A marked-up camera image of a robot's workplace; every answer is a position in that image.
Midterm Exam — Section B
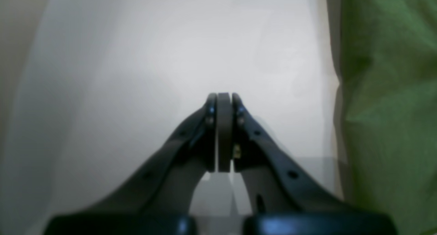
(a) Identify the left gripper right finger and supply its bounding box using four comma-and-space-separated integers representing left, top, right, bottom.
231, 93, 396, 235

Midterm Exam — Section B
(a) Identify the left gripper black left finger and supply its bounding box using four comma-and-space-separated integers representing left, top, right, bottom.
44, 93, 217, 235

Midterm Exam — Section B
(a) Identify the olive green t-shirt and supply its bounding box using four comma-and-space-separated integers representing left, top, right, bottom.
327, 0, 437, 235

